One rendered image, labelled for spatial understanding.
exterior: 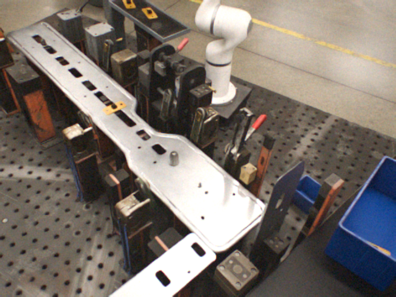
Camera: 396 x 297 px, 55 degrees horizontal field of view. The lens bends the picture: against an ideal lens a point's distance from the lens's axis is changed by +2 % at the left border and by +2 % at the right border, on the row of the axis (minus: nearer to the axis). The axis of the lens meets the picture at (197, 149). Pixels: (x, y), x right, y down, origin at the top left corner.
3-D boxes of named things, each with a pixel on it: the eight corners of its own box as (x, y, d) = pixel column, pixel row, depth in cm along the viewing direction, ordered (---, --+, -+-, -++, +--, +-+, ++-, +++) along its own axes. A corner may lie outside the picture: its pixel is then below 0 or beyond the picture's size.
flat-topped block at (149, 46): (139, 101, 187) (133, 15, 154) (152, 95, 191) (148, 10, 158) (151, 112, 182) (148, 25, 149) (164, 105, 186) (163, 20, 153)
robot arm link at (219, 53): (211, 48, 173) (214, -3, 155) (249, 58, 169) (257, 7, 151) (201, 62, 165) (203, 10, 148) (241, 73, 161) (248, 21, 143)
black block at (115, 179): (106, 229, 137) (94, 178, 115) (130, 213, 142) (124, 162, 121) (118, 244, 133) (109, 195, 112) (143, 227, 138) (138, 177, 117)
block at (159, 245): (144, 286, 123) (140, 241, 103) (171, 264, 129) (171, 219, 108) (162, 309, 118) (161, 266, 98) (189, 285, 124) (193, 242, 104)
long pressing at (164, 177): (-3, 36, 166) (-4, 33, 165) (47, 21, 177) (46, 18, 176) (217, 259, 100) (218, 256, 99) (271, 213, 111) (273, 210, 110)
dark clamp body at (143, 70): (135, 137, 170) (129, 66, 142) (158, 125, 176) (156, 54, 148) (150, 151, 164) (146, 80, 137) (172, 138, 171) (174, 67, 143)
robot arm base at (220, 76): (205, 75, 190) (206, 43, 176) (240, 85, 185) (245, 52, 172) (190, 98, 178) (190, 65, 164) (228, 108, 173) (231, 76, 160)
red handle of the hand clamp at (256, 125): (226, 148, 117) (259, 110, 117) (228, 150, 119) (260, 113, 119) (236, 156, 115) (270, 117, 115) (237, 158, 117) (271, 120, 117)
